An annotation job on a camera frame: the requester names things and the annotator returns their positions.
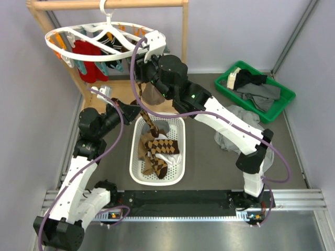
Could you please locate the white oval clip hanger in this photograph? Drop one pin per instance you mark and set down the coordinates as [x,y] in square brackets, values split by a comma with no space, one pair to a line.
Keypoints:
[130,36]

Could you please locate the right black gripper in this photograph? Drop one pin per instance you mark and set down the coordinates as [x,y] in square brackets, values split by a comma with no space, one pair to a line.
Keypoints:
[141,67]

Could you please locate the wooden drying rack frame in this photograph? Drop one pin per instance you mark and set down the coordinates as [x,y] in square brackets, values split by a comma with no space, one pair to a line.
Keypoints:
[39,10]

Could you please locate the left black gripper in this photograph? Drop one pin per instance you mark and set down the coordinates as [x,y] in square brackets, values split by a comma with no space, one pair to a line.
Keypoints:
[129,112]

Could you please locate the black white striped sock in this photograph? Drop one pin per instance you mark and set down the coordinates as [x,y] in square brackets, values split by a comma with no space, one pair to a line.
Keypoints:
[115,44]

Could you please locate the tan ribbed sock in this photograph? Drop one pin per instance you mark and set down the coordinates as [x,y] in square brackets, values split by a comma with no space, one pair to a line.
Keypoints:
[148,169]

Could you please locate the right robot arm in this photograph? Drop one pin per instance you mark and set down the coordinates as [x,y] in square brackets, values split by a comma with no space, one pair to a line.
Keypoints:
[169,75]

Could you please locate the green plastic bin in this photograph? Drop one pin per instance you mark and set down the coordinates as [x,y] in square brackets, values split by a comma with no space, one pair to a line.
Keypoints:
[278,106]

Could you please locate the brown argyle sock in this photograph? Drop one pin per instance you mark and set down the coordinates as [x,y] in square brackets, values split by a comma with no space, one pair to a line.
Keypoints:
[149,126]
[160,166]

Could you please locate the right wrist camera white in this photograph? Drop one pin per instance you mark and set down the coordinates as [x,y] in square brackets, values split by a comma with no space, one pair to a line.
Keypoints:
[155,44]

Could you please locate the brown striped cuff sock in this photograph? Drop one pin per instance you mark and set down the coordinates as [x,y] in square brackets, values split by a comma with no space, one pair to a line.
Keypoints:
[152,96]

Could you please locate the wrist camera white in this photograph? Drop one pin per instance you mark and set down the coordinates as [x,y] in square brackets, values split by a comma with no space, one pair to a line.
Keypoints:
[155,44]
[105,94]

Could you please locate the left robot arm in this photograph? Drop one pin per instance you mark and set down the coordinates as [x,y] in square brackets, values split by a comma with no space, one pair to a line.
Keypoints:
[63,225]

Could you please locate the white perforated plastic basket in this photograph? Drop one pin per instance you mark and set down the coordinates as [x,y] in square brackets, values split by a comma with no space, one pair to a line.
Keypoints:
[175,172]

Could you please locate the clothes pile in bin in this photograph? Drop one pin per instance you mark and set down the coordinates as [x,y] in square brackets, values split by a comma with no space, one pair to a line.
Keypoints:
[253,87]

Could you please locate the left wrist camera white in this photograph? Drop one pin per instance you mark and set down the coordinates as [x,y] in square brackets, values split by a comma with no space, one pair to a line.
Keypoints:
[105,94]

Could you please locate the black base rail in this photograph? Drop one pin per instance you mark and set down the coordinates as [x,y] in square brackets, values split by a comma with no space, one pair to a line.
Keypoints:
[188,203]

